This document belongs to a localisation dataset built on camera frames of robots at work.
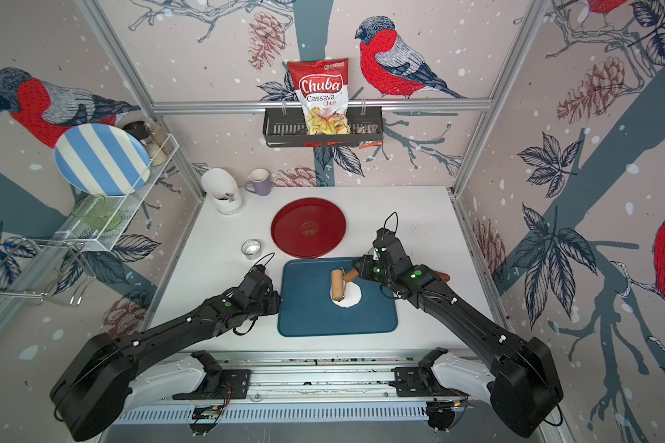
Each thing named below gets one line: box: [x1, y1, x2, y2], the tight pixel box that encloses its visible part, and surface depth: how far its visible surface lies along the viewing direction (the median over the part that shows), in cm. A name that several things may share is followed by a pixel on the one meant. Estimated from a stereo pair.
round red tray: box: [270, 197, 347, 260], surface depth 113 cm
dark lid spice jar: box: [121, 119, 151, 141], surface depth 81 cm
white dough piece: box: [329, 281, 363, 309], surface depth 90 cm
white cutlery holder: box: [201, 167, 243, 216], surface depth 112 cm
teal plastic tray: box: [278, 257, 399, 336], surface depth 89 cm
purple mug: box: [243, 167, 272, 197], surface depth 119 cm
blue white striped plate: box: [54, 123, 152, 198], surface depth 74 cm
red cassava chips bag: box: [287, 58, 351, 147], surface depth 83 cm
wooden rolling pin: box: [331, 266, 360, 301], surface depth 87 cm
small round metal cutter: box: [241, 239, 263, 261], surface depth 103 cm
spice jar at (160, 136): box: [149, 120, 174, 156], surface depth 87 cm
